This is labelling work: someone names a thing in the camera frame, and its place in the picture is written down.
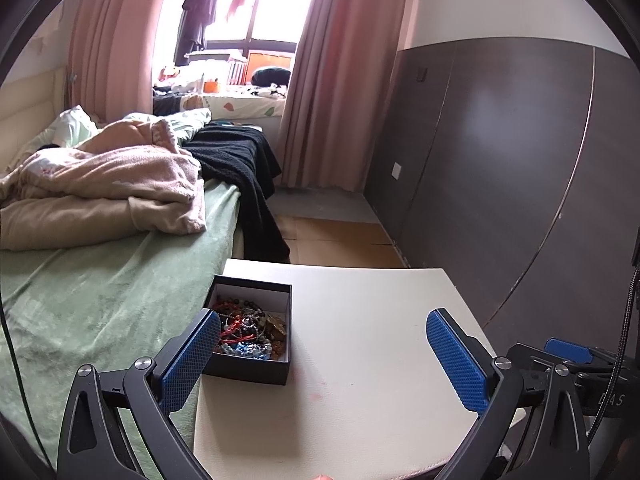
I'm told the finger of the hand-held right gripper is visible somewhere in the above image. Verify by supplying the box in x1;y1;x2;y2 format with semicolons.
509;344;556;373
544;338;595;363

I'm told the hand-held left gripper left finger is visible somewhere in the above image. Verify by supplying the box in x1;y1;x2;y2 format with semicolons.
56;308;222;480

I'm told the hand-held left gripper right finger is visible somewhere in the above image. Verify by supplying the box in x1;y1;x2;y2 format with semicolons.
425;308;593;480

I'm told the blue beaded bracelet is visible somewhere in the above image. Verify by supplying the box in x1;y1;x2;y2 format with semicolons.
220;342;273;360

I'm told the black jewelry box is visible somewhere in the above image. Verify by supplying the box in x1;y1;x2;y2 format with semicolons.
201;275;292;386

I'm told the pile of beaded bracelets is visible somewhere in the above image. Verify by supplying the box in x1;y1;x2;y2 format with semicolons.
209;297;288;361

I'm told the green bed sheet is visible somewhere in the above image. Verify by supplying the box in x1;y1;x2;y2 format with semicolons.
0;177;246;476

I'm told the flat cardboard sheet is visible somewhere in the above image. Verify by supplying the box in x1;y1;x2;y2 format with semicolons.
272;215;407;268

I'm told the beige blanket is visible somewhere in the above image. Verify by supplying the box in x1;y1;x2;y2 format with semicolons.
0;195;138;252

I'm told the pink blanket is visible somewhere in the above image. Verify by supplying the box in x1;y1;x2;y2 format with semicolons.
0;120;207;236

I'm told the black cloth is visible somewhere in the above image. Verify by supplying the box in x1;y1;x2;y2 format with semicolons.
182;122;292;264

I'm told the white pillow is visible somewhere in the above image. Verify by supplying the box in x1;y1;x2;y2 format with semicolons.
37;105;213;148

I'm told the patterned windowsill cushion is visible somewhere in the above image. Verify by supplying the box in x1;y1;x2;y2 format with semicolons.
200;85;288;121

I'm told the black bag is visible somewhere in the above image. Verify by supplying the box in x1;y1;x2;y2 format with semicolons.
250;66;292;87

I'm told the cream padded headboard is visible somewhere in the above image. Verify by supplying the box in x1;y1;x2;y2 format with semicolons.
0;67;68;171

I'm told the pink curtain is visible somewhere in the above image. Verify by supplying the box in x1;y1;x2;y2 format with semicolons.
67;0;176;126
277;0;416;193

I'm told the dark hanging clothing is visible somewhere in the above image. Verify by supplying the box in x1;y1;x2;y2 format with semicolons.
174;0;223;67

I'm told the window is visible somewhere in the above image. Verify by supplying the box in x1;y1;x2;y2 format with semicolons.
152;0;321;68

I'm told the black cable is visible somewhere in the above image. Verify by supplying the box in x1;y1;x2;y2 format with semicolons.
587;240;640;443

